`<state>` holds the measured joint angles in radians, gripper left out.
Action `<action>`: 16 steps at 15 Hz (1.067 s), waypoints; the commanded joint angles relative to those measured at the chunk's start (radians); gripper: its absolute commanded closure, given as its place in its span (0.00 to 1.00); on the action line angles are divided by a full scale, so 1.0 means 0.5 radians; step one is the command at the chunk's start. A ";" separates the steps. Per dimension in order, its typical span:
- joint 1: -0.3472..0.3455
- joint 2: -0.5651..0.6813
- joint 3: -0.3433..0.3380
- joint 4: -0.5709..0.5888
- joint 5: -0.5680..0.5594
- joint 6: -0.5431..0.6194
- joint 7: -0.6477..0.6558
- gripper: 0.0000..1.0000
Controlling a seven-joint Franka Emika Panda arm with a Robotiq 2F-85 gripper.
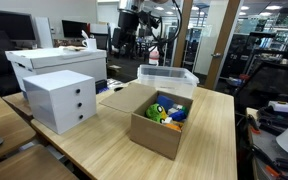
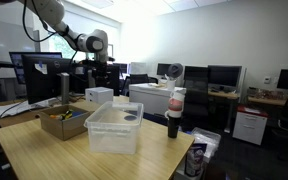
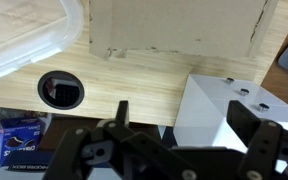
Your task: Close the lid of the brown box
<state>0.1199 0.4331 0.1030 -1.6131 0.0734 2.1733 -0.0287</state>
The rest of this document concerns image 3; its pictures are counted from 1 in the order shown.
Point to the blue Oreo snack pack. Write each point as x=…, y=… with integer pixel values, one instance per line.
x=17, y=136

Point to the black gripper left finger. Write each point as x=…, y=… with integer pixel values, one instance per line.
x=80, y=150

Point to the blue snacks box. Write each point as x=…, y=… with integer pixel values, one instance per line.
x=24, y=170

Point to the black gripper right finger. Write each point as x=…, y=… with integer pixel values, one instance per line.
x=264, y=146

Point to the brown cardboard box with lid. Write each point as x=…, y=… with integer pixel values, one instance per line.
x=184, y=26

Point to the white three-drawer cabinet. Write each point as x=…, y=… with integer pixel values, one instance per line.
x=210, y=116

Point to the clear plastic lidded container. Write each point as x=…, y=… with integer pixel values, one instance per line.
x=24, y=30

